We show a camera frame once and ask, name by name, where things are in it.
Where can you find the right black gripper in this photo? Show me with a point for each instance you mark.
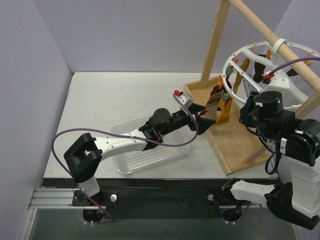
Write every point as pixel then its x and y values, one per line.
pixel 245 110

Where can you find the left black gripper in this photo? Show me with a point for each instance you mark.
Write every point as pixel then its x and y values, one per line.
pixel 192 118

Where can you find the maroon striped sock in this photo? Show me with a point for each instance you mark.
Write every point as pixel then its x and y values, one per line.
pixel 212 104

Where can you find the teal clothespin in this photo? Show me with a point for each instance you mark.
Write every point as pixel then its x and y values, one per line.
pixel 225 96

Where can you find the white round sock hanger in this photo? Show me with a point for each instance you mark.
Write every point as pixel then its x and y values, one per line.
pixel 269 56

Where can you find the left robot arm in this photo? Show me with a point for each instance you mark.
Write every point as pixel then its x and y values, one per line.
pixel 86 153

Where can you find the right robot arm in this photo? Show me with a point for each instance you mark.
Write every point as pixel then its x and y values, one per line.
pixel 297 201

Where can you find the black sock left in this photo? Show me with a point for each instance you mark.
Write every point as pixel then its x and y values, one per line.
pixel 259 70

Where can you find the black sock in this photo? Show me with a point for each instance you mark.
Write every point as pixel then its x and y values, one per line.
pixel 291 73
pixel 259 70

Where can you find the olive yellow sock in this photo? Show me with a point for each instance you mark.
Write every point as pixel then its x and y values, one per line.
pixel 244 66

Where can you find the black sock right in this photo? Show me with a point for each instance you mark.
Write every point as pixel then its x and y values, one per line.
pixel 291 73

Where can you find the white plastic basket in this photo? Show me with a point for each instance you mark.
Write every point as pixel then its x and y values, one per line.
pixel 137 161

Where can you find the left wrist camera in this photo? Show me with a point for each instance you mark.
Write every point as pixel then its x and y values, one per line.
pixel 183 98

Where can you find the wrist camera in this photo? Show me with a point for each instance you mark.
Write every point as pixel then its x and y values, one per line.
pixel 183 98
pixel 279 83

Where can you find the wooden drying rack frame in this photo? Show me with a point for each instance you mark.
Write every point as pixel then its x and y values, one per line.
pixel 235 149

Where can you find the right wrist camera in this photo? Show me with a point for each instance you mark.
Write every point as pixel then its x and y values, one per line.
pixel 279 83

